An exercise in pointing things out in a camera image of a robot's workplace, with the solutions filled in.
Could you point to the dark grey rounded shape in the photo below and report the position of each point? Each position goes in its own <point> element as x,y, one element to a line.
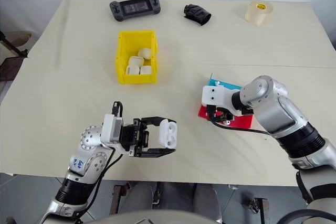
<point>136,197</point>

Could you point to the dark grey handheld game controller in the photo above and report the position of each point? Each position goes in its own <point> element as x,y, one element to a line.
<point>135,6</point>

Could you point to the rusty metal bracket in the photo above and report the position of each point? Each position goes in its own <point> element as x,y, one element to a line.
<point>118,197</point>
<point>260,205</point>

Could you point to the beige rounded object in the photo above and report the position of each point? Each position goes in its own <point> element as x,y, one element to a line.
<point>18,39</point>

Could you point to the black folding stand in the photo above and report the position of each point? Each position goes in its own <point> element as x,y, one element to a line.
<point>10,64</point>

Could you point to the clear tape roll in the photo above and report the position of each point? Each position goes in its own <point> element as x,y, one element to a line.
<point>260,12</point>

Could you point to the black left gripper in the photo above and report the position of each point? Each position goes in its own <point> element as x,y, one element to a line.
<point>135,137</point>

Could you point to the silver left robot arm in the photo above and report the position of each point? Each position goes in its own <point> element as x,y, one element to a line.
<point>90,161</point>

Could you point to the white earbud case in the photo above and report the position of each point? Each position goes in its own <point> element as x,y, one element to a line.
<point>145,53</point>
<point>168,133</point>
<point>132,69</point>
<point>135,61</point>
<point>146,69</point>

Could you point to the red and cyan earbud holder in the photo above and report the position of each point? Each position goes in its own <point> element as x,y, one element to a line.
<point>239,121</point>

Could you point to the closed white earbud case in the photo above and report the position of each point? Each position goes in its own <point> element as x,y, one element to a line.
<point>146,69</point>
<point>145,53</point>
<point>132,69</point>
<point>135,61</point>

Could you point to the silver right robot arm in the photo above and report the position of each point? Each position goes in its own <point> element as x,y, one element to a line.
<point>273,111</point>

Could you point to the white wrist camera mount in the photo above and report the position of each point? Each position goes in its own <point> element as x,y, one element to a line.
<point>215,96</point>
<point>111,132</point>

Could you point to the small white earbud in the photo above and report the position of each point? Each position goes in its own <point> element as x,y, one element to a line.
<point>226,122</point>
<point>216,83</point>

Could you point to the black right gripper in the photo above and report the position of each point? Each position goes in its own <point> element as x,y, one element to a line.
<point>220,113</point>

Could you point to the yellow plastic bin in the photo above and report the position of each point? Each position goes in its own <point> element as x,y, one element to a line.
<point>122,58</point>

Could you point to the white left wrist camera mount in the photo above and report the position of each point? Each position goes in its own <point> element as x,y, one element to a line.
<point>111,132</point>

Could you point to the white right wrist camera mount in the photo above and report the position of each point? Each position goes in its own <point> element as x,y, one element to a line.
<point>215,96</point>

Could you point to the crumpled black sleeve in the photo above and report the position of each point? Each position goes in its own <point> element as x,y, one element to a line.
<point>197,13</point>

